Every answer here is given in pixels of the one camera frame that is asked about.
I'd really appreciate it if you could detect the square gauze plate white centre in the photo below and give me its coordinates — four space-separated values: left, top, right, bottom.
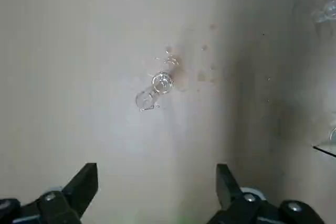
311 125 336 159

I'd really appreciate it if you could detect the tiny clear glass cup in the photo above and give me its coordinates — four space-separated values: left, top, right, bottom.
311 0 336 24

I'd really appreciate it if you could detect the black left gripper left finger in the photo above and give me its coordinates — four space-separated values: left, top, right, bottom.
0 163 99 224

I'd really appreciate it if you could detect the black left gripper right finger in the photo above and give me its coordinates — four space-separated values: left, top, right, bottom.
207 163 326 224

